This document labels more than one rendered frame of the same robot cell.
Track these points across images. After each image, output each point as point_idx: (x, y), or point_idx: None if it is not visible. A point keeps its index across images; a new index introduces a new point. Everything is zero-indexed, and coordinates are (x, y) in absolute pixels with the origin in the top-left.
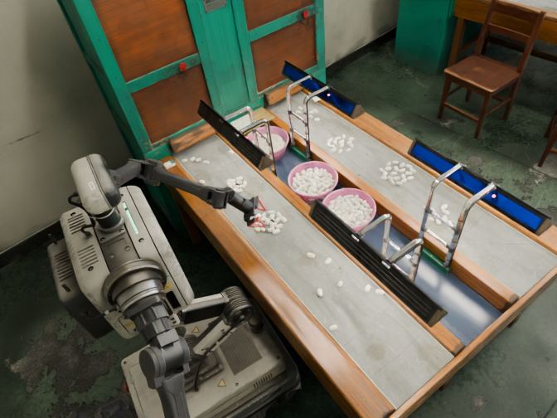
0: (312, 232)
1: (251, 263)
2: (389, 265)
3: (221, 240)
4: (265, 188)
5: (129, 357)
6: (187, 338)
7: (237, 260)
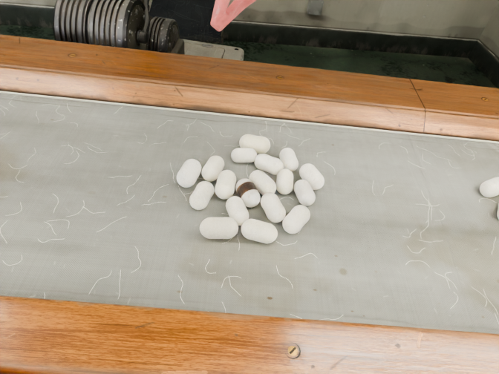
0: (38, 274)
1: (148, 66)
2: None
3: (289, 68)
4: (483, 309)
5: (240, 53)
6: (160, 29)
7: (189, 56)
